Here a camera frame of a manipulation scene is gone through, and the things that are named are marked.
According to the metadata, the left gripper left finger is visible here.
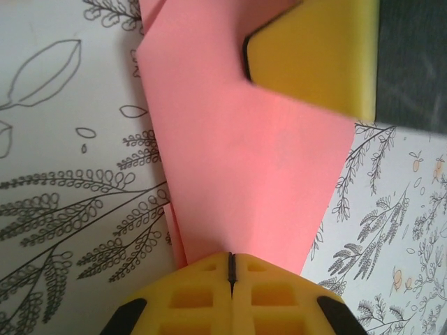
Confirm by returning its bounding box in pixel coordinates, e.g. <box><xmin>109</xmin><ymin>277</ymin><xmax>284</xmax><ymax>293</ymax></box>
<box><xmin>103</xmin><ymin>251</ymin><xmax>233</xmax><ymax>335</ymax></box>

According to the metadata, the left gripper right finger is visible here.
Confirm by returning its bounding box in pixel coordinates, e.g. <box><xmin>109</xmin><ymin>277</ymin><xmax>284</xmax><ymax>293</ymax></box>
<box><xmin>231</xmin><ymin>251</ymin><xmax>366</xmax><ymax>335</ymax></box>

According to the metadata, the pink cloth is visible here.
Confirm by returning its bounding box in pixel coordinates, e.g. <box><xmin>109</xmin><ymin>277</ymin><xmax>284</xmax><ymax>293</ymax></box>
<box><xmin>135</xmin><ymin>0</ymin><xmax>356</xmax><ymax>276</ymax></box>

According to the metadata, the floral printed table mat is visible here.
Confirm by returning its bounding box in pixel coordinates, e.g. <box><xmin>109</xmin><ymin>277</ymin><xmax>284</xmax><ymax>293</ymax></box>
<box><xmin>0</xmin><ymin>0</ymin><xmax>447</xmax><ymax>335</ymax></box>

